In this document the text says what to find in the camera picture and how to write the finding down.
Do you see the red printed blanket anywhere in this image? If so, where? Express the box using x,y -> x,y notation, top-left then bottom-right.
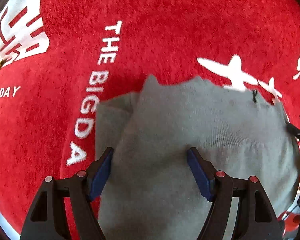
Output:
0,0 -> 300,240

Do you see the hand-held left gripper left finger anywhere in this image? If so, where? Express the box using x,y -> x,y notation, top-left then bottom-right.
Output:
20,147 -> 114,240

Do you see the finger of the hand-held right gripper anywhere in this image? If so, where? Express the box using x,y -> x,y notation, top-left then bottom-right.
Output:
285,122 -> 300,148

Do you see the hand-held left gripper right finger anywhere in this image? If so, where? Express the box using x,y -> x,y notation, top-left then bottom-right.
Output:
187,147 -> 283,240

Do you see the grey sweater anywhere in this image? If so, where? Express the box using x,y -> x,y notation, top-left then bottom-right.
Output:
95,74 -> 300,240

